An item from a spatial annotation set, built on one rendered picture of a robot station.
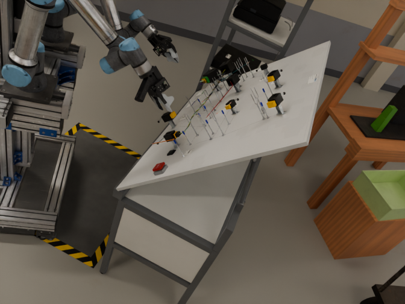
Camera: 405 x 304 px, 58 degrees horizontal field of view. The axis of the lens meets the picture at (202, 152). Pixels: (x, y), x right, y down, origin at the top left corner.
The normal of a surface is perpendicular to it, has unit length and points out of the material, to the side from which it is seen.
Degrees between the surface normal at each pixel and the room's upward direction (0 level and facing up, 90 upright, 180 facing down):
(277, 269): 0
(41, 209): 0
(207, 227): 0
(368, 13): 90
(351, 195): 90
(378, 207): 90
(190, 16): 90
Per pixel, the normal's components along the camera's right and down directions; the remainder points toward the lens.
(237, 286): 0.32, -0.69
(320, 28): 0.09, 0.70
